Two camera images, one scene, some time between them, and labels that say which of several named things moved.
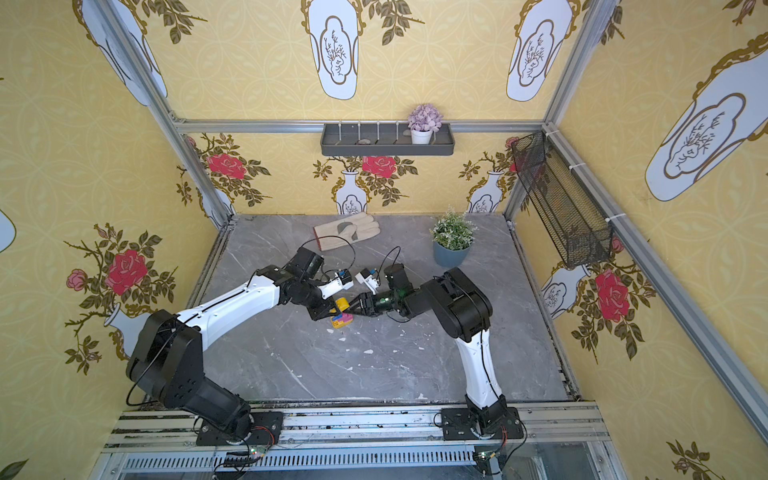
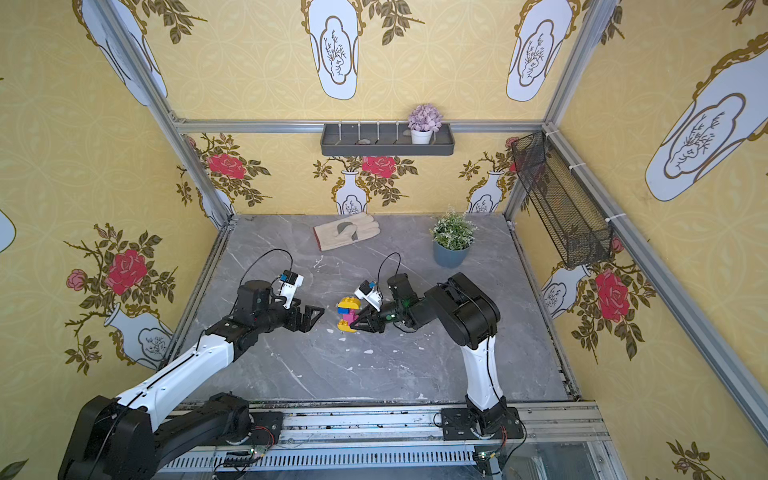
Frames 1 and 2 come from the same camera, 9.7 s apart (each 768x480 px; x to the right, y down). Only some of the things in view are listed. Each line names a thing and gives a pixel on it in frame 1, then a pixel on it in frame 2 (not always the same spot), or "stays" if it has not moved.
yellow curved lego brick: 343,304 stays
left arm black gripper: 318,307 to 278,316
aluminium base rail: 559,441 stays
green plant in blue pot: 452,235 stays
